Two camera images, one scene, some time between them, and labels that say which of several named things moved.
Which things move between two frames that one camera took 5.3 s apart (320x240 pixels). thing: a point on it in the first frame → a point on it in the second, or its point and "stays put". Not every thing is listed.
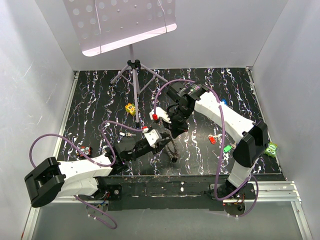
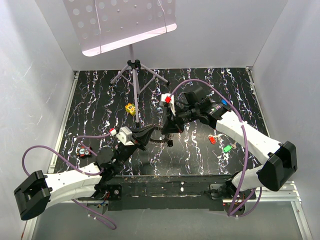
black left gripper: x=161 y=143 → x=141 y=137
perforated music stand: x=101 y=26 stays put
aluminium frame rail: x=273 y=192 stays put
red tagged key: x=212 y=139 stays put
